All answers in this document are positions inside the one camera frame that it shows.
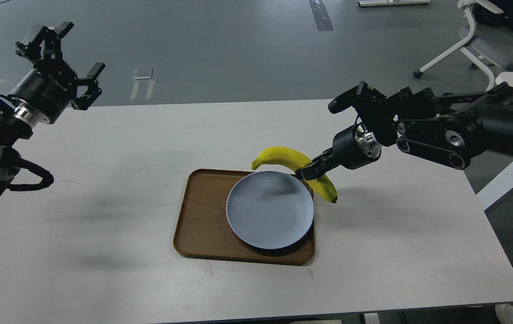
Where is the light blue round plate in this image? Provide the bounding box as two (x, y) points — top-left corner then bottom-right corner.
(225, 171), (314, 250)

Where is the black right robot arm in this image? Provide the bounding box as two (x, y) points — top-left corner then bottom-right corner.
(296, 81), (513, 180)

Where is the brown wooden tray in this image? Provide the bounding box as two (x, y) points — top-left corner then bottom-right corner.
(173, 169), (316, 266)

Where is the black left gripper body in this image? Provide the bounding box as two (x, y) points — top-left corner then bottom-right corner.
(9, 67), (77, 124)

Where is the yellow banana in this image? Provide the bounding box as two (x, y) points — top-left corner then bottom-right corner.
(250, 146), (338, 203)

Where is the white grey office chair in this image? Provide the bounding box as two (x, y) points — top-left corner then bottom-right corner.
(413, 0), (513, 90)

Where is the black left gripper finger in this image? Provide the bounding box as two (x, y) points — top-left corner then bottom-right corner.
(71, 62), (106, 111)
(15, 21), (75, 75)

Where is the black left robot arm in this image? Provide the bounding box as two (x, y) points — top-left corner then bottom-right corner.
(0, 21), (105, 197)

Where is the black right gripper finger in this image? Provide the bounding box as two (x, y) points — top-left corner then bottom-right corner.
(295, 149), (340, 181)

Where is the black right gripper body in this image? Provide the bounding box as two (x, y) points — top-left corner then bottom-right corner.
(332, 127), (369, 170)

